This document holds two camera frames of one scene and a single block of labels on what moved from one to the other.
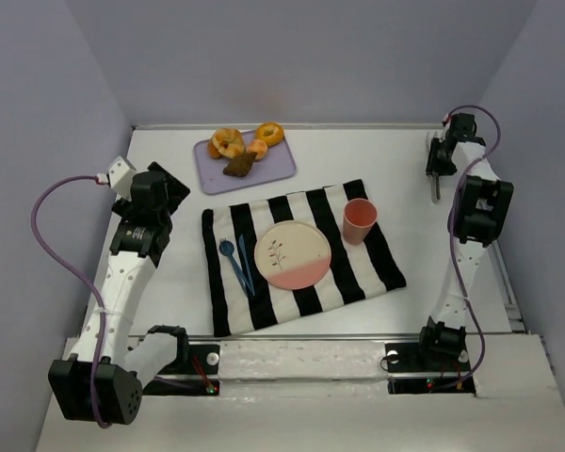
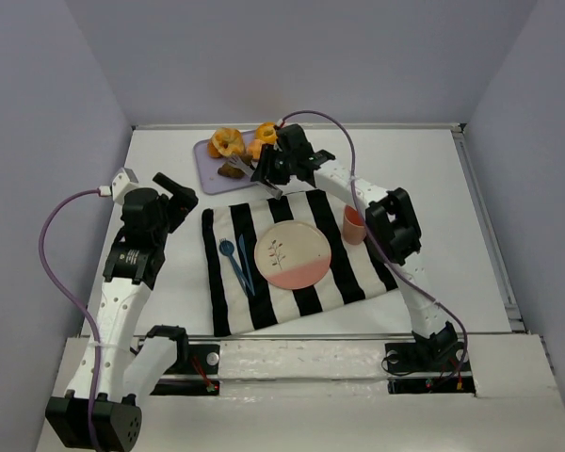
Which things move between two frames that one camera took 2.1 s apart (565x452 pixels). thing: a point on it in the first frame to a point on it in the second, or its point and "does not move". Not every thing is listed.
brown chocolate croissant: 240,165 does not move
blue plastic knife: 246,264 does not move
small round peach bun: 257,146 does not move
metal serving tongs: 435,187 to 266,185
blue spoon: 227,248 does not move
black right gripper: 435,169 to 267,166
